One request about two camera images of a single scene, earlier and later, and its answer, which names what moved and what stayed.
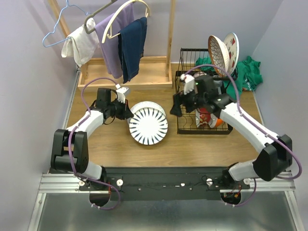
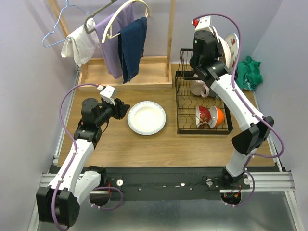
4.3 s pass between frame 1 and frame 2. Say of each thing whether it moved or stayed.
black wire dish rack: stayed
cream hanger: stayed
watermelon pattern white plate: stayed
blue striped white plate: moved
